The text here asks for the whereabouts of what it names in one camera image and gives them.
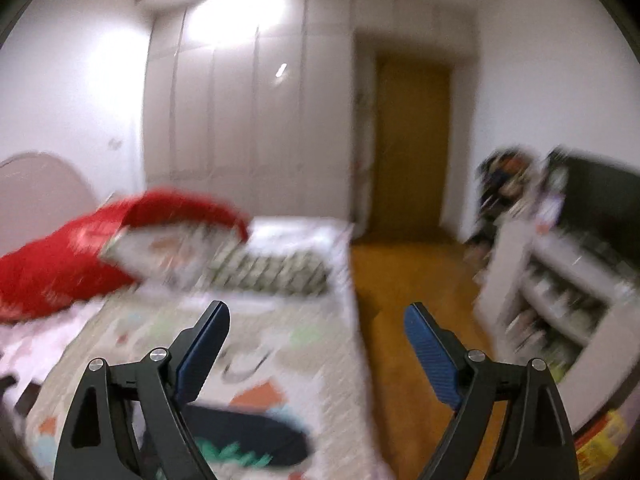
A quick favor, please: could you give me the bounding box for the yellow package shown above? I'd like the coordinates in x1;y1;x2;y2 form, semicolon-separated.
575;410;629;479

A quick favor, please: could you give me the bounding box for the white shelf unit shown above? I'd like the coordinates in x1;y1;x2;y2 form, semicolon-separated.
474;214;639;432

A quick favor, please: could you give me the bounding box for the white bed sheet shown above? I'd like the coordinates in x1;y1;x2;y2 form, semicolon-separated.
1;298;104;406

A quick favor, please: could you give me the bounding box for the large red pillow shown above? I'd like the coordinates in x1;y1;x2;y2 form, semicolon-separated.
1;188;250;323

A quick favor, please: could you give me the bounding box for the grey floral pillow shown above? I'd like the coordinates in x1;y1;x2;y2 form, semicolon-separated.
100;222;241;290

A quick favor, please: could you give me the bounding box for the heart patterned quilt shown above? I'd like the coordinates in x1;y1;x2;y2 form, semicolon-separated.
24;218;390;479

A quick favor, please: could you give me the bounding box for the green white dotted pillow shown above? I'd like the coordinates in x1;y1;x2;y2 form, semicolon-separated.
198;245;329;297

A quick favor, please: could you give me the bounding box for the black television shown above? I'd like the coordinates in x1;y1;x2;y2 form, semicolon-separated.
548;148;639;262

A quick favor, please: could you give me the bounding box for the pink headboard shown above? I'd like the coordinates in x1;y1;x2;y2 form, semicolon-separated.
0;152;98;255

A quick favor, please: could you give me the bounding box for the brown wooden door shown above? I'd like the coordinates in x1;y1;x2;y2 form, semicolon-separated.
369;55;451;240

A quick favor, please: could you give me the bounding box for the white wardrobe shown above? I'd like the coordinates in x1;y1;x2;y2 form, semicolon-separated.
142;0;354;219

